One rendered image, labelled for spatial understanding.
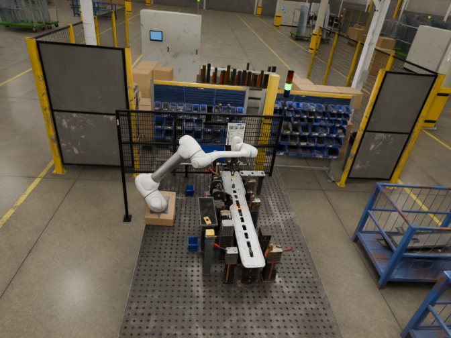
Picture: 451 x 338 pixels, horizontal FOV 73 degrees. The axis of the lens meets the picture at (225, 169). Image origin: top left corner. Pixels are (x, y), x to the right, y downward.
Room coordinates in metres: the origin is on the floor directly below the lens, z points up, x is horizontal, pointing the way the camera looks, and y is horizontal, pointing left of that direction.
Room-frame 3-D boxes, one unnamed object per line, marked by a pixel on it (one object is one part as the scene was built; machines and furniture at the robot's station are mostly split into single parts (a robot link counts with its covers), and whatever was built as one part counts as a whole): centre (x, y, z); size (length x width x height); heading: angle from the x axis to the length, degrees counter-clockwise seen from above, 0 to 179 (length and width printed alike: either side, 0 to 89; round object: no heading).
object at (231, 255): (1.70, -0.12, 0.88); 0.11 x 0.10 x 0.36; 101
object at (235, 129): (3.33, -0.07, 1.30); 0.23 x 0.02 x 0.31; 101
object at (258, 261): (2.29, -0.18, 1.00); 1.38 x 0.22 x 0.02; 11
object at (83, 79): (4.06, 2.02, 1.00); 1.34 x 0.14 x 2.00; 97
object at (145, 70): (6.95, 1.85, 0.52); 1.20 x 0.80 x 1.05; 4
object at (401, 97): (4.59, -2.50, 1.00); 1.04 x 0.14 x 2.00; 97
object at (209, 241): (1.76, 0.06, 0.92); 0.08 x 0.08 x 0.44; 11
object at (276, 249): (1.77, -0.47, 0.88); 0.15 x 0.11 x 0.36; 101
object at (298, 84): (5.85, -1.70, 0.67); 1.20 x 0.80 x 1.35; 99
